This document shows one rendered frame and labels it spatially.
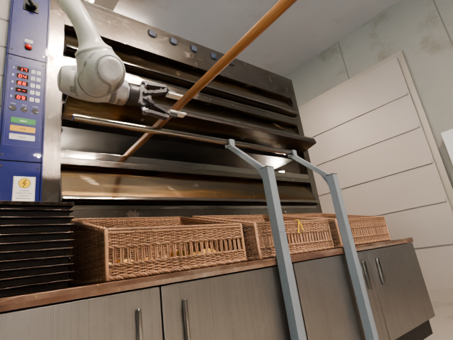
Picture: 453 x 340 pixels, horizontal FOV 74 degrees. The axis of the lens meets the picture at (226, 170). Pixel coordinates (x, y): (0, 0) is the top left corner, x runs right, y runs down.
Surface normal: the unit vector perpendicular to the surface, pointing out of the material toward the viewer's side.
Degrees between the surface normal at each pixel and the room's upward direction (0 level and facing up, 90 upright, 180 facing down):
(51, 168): 90
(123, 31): 90
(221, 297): 90
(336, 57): 90
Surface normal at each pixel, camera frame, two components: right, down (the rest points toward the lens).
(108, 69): 0.64, 0.18
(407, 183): -0.75, -0.10
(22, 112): 0.59, -0.32
